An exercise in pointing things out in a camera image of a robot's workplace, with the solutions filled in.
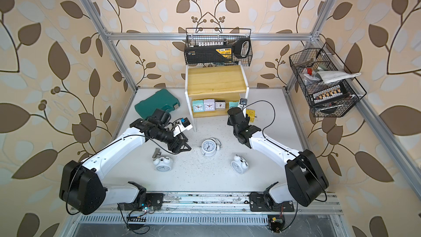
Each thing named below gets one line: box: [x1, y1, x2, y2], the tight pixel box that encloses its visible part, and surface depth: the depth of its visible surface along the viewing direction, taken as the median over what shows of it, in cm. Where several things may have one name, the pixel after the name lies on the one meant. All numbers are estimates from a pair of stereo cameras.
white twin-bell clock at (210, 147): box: [201, 137, 223, 157], surface depth 90 cm
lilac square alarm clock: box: [203, 98, 215, 112], surface depth 88 cm
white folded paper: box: [314, 70, 362, 84], surface depth 63 cm
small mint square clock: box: [228, 101, 240, 110], surface depth 86 cm
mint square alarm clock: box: [192, 99, 204, 113], surface depth 88 cm
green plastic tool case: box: [134, 88, 181, 120], surface depth 110 cm
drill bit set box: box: [310, 83, 347, 106], surface depth 69 cm
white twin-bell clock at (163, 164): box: [152, 156, 174, 172], surface depth 80 cm
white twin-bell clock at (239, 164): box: [230, 153, 249, 174], surface depth 80 cm
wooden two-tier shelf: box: [184, 61, 250, 133], surface depth 83 cm
